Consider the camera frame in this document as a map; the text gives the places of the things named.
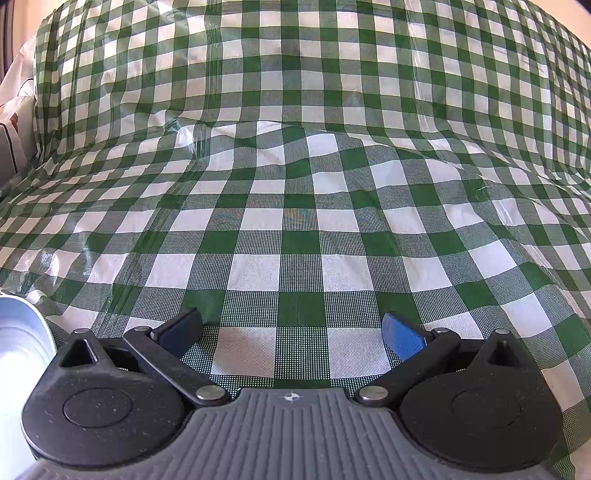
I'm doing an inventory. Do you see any light blue plate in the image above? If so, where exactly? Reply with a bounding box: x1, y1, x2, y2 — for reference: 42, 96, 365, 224
0, 294, 57, 476

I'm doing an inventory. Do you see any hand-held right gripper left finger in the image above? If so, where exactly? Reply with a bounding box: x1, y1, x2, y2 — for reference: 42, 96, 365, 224
54, 307, 232, 407

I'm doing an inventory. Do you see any green white checkered cloth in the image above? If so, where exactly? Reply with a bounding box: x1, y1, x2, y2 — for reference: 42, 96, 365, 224
0, 0, 591, 476

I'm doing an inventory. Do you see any white plastic bag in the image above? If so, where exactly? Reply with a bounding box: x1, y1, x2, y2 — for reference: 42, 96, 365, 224
0, 39, 38, 134

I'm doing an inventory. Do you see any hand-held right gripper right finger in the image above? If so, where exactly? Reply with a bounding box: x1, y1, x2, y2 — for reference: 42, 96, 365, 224
355, 313, 532, 407

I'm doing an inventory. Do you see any grey sofa armrest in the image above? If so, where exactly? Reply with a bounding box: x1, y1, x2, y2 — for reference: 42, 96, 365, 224
0, 121, 28, 185

